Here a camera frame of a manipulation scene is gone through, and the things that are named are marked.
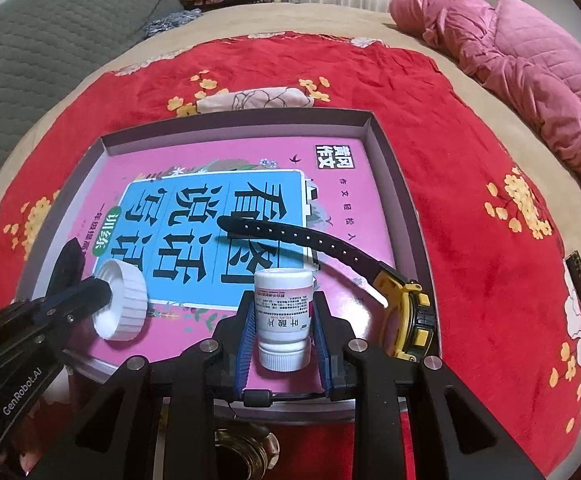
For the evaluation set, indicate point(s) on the blue patterned cloth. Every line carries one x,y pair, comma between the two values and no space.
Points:
173,21

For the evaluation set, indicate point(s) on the white ribbed bottle cap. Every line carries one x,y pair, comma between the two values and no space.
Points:
125,300

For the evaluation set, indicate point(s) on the black gold patterned case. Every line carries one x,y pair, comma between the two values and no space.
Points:
580,280

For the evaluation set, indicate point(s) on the white pill bottle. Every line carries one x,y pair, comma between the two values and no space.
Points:
283,320

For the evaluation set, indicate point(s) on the red floral blanket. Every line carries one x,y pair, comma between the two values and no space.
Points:
470,135

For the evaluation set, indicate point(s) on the person's left hand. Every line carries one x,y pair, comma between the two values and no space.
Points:
25,462

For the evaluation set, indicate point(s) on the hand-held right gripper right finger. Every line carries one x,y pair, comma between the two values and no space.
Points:
321,340

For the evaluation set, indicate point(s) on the small glass jar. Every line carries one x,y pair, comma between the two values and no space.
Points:
243,455

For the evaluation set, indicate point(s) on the black and yellow wristwatch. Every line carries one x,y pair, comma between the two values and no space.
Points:
415,320

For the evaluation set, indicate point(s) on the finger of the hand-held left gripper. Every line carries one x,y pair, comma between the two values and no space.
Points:
80,297

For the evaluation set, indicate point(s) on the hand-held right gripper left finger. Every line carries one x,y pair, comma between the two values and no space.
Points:
245,340

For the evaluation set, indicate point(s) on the pink and blue book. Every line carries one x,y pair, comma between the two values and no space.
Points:
345,200

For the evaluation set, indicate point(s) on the pink quilted duvet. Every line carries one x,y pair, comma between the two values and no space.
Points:
530,60

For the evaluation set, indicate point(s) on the beige bed sheet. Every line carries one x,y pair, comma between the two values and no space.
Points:
320,20

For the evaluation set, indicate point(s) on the grey cardboard box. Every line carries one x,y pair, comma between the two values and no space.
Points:
400,195

